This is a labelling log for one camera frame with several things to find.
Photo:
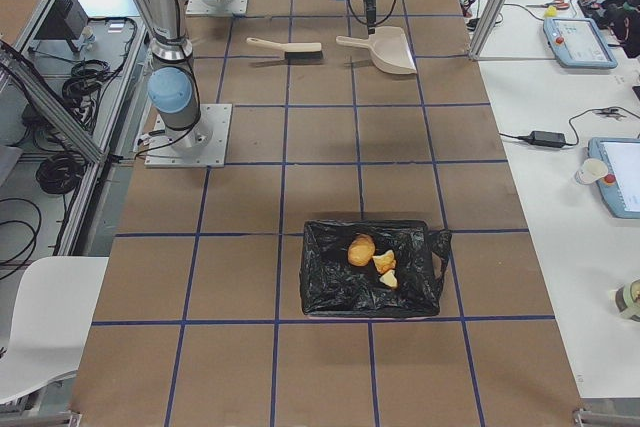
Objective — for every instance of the cream plastic dustpan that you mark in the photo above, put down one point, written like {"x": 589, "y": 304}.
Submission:
{"x": 388, "y": 47}

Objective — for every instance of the bin with black trash bag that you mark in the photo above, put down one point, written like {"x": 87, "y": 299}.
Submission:
{"x": 331, "y": 287}

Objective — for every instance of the yellow sponge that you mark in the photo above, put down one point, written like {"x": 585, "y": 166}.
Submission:
{"x": 550, "y": 12}

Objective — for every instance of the blue teach pendant far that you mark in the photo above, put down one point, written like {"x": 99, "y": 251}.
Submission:
{"x": 577, "y": 43}

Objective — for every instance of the blue teach pendant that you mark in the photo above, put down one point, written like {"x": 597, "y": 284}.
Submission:
{"x": 577, "y": 43}
{"x": 619, "y": 189}

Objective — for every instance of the black power adapter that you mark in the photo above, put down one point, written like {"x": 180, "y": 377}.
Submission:
{"x": 544, "y": 139}

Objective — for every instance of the brown potato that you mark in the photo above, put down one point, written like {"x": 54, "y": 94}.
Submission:
{"x": 361, "y": 250}

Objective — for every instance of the pale peeled potato chunk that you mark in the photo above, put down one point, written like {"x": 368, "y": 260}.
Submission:
{"x": 385, "y": 262}

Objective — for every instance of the white paper cup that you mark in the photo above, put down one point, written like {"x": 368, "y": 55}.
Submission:
{"x": 591, "y": 170}

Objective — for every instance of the blue teach pendant near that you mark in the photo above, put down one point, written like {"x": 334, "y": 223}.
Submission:
{"x": 619, "y": 189}

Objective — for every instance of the tape roll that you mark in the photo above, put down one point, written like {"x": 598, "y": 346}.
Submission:
{"x": 627, "y": 301}

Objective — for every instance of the white chair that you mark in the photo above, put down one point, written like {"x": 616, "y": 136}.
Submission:
{"x": 52, "y": 315}

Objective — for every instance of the orange handled scissors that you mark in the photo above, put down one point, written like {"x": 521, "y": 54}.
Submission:
{"x": 557, "y": 4}

